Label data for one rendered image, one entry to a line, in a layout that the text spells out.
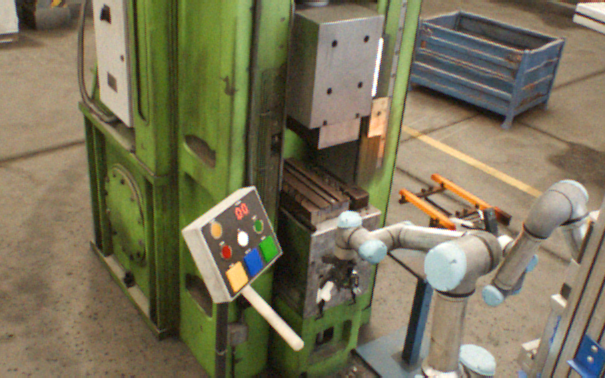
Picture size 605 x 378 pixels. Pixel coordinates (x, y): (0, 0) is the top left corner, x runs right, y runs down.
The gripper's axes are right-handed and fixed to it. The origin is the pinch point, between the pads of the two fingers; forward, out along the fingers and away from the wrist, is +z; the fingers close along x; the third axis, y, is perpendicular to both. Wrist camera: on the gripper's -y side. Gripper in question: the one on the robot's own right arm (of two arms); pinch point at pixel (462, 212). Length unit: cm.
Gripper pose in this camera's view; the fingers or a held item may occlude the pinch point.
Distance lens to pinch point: 275.9
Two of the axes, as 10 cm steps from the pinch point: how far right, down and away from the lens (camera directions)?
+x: 8.3, -2.2, 5.2
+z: -5.6, -4.6, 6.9
